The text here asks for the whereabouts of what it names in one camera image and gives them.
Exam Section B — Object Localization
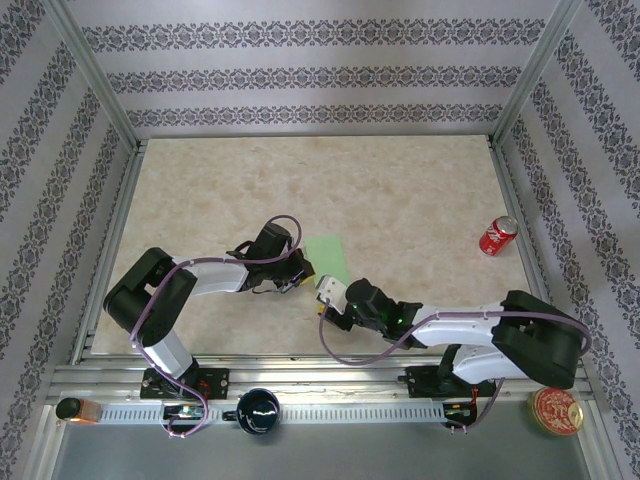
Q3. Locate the small circuit board with light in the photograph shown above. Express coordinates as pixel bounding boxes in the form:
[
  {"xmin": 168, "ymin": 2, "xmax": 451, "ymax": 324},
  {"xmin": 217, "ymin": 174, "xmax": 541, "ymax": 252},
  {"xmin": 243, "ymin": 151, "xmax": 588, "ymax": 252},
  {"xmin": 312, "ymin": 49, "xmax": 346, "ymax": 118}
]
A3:
[
  {"xmin": 443, "ymin": 401, "xmax": 477, "ymax": 420},
  {"xmin": 162, "ymin": 403, "xmax": 205, "ymax": 420}
]

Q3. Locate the red and gold round tin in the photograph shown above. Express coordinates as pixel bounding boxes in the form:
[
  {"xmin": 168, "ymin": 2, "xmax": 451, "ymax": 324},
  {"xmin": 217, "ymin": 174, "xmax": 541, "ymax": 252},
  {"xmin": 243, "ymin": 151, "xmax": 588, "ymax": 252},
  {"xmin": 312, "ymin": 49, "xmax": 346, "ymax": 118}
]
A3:
[{"xmin": 525, "ymin": 385, "xmax": 585, "ymax": 437}]

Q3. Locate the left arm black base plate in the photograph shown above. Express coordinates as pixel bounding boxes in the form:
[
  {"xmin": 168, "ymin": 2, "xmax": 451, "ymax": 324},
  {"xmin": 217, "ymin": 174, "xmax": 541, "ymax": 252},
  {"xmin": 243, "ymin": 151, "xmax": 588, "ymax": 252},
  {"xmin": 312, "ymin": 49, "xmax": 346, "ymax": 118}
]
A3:
[{"xmin": 139, "ymin": 368, "xmax": 230, "ymax": 401}]

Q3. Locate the dark blue glossy mug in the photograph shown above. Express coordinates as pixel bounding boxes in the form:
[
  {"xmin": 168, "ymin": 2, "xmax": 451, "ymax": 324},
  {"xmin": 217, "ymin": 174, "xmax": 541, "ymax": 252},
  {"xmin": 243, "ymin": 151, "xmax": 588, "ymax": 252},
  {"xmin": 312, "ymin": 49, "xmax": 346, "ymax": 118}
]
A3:
[{"xmin": 222, "ymin": 387, "xmax": 281, "ymax": 435}]

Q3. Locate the orange bottle with black cap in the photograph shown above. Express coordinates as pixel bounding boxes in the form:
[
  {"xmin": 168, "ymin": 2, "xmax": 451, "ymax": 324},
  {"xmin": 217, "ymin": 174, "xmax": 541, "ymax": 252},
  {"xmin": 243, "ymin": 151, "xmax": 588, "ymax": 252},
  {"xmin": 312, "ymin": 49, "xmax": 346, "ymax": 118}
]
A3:
[{"xmin": 54, "ymin": 397, "xmax": 104, "ymax": 426}]

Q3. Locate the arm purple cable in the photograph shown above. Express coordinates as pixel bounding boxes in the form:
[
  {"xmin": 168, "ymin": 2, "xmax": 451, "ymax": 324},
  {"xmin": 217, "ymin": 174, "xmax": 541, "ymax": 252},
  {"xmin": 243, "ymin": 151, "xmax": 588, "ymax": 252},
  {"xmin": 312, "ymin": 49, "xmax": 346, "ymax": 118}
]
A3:
[
  {"xmin": 130, "ymin": 214, "xmax": 304, "ymax": 440},
  {"xmin": 319, "ymin": 304, "xmax": 591, "ymax": 435}
]

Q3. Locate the light green paper sheet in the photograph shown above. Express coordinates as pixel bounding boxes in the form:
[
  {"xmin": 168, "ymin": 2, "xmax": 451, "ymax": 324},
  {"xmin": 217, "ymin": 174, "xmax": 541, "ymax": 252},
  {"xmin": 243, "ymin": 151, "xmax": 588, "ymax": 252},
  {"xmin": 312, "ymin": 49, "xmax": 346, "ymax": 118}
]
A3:
[{"xmin": 303, "ymin": 234, "xmax": 349, "ymax": 290}]

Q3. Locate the aluminium frame post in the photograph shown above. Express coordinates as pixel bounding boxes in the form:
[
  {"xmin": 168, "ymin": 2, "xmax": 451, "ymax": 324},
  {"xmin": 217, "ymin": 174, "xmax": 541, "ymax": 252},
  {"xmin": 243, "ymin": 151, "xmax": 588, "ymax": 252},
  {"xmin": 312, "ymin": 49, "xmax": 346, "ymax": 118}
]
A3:
[
  {"xmin": 42, "ymin": 0, "xmax": 142, "ymax": 151},
  {"xmin": 491, "ymin": 0, "xmax": 585, "ymax": 149}
]

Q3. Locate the aluminium side rail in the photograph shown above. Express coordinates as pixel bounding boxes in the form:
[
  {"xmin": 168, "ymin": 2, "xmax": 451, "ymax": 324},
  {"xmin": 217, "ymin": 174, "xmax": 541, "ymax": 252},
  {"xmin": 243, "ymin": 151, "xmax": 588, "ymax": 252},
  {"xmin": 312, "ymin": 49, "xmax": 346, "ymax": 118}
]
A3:
[
  {"xmin": 69, "ymin": 139, "xmax": 147, "ymax": 365},
  {"xmin": 485, "ymin": 135, "xmax": 571, "ymax": 361}
]

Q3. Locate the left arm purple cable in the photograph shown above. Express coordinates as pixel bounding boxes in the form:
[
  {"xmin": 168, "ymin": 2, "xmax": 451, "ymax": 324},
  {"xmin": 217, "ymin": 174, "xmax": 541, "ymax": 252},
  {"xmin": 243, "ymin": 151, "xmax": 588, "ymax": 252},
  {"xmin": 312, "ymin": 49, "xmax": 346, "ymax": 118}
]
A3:
[{"xmin": 130, "ymin": 214, "xmax": 304, "ymax": 440}]

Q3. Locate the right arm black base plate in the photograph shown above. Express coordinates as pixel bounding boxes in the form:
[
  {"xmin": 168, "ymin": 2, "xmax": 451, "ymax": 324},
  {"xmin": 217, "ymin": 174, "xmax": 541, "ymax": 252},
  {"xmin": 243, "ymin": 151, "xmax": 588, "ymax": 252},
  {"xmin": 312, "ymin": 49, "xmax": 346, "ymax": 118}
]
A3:
[{"xmin": 407, "ymin": 364, "xmax": 498, "ymax": 400}]

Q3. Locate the white slotted cable duct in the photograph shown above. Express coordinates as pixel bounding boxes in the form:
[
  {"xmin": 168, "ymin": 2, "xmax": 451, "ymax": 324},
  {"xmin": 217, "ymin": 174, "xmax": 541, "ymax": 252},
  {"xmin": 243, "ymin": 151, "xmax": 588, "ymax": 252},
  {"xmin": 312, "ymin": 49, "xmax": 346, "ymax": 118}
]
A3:
[{"xmin": 97, "ymin": 402, "xmax": 449, "ymax": 424}]

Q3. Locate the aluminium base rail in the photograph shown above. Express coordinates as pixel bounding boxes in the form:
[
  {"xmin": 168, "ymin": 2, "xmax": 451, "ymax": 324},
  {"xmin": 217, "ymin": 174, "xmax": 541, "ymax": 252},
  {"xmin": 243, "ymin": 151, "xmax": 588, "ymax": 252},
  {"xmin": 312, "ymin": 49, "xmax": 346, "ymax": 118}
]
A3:
[{"xmin": 47, "ymin": 353, "xmax": 596, "ymax": 404}]

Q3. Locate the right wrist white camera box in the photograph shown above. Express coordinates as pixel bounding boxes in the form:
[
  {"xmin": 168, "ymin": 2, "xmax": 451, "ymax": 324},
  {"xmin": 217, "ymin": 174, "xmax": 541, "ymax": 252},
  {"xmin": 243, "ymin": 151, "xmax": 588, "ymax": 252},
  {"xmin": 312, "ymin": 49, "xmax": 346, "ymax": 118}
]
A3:
[{"xmin": 315, "ymin": 273, "xmax": 350, "ymax": 317}]

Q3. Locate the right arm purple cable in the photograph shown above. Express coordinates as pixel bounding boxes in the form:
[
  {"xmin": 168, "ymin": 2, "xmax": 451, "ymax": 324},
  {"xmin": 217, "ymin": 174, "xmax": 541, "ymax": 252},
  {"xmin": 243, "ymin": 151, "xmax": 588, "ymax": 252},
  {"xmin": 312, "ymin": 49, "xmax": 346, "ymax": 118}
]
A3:
[{"xmin": 319, "ymin": 304, "xmax": 591, "ymax": 435}]

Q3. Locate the red soda can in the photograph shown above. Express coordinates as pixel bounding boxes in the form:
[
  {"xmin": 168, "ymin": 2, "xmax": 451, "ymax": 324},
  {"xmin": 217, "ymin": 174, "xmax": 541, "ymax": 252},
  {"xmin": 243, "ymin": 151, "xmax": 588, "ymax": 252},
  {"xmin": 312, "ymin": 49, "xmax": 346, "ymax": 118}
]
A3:
[{"xmin": 478, "ymin": 215, "xmax": 520, "ymax": 257}]

